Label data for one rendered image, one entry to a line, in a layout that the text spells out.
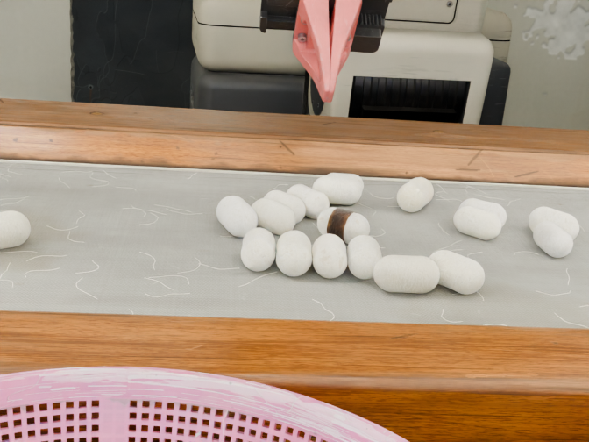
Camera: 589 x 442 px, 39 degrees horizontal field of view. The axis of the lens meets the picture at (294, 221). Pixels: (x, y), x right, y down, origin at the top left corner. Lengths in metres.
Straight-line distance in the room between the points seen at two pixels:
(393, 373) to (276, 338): 0.05
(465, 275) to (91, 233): 0.23
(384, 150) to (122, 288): 0.31
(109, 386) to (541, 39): 2.55
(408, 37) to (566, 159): 0.44
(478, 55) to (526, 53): 1.64
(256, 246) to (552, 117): 2.45
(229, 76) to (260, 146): 0.71
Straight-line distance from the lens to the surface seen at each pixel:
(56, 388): 0.32
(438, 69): 1.14
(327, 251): 0.47
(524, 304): 0.48
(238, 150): 0.68
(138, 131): 0.69
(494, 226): 0.56
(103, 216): 0.56
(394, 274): 0.46
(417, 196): 0.60
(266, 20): 0.69
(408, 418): 0.35
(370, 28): 0.69
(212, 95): 1.38
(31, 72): 2.57
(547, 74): 2.83
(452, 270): 0.47
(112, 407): 0.33
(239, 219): 0.52
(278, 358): 0.34
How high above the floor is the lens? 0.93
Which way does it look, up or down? 20 degrees down
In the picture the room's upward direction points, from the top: 4 degrees clockwise
